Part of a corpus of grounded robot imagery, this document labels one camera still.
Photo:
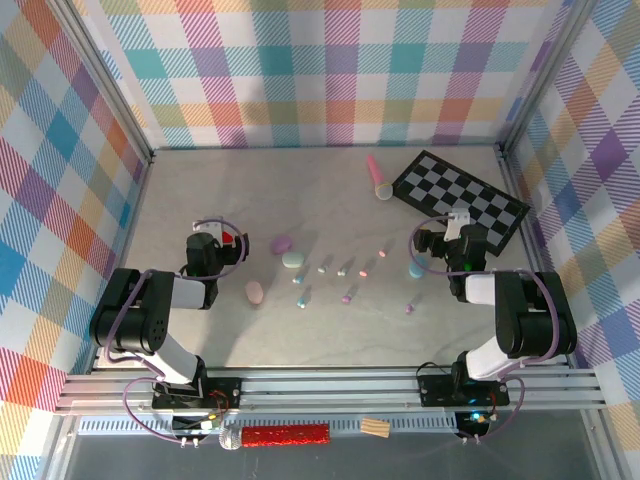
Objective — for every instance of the blue earbud charging case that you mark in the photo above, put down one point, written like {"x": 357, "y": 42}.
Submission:
{"x": 417, "y": 271}

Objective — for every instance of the pink earbud charging case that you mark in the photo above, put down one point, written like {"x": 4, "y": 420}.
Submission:
{"x": 254, "y": 292}

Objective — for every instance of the purple earbud charging case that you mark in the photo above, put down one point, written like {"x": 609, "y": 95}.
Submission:
{"x": 281, "y": 244}

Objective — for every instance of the mint earbud charging case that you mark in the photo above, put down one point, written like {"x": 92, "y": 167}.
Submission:
{"x": 293, "y": 260}

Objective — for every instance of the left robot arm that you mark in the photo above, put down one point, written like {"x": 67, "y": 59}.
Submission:
{"x": 130, "y": 320}

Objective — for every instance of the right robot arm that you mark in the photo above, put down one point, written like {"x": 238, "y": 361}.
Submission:
{"x": 530, "y": 320}

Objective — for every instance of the black grey checkerboard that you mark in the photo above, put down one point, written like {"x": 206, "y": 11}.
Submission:
{"x": 450, "y": 185}

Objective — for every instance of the blue earbud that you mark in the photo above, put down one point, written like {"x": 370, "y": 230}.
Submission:
{"x": 298, "y": 279}
{"x": 302, "y": 302}

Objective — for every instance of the pink toy microphone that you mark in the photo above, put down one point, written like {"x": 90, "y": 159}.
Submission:
{"x": 375, "y": 172}

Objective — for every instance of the red glitter microphone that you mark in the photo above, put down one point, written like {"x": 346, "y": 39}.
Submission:
{"x": 285, "y": 435}

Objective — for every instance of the small wooden block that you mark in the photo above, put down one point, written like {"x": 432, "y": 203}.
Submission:
{"x": 375, "y": 427}

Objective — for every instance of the red plastic bracket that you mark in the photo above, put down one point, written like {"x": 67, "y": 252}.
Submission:
{"x": 227, "y": 239}

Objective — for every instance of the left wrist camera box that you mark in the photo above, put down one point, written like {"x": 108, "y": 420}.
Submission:
{"x": 212, "y": 227}

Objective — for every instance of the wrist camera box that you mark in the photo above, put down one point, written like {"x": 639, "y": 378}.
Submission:
{"x": 457, "y": 222}
{"x": 212, "y": 227}

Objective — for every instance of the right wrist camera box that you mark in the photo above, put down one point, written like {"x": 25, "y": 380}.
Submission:
{"x": 457, "y": 222}

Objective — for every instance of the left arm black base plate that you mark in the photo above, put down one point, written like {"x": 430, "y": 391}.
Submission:
{"x": 225, "y": 387}

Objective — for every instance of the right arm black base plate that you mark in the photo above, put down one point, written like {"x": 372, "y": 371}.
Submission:
{"x": 435, "y": 392}

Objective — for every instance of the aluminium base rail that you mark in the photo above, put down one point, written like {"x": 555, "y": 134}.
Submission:
{"x": 325, "y": 390}

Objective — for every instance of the aluminium corner post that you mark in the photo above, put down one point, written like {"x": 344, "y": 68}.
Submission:
{"x": 546, "y": 75}
{"x": 106, "y": 75}

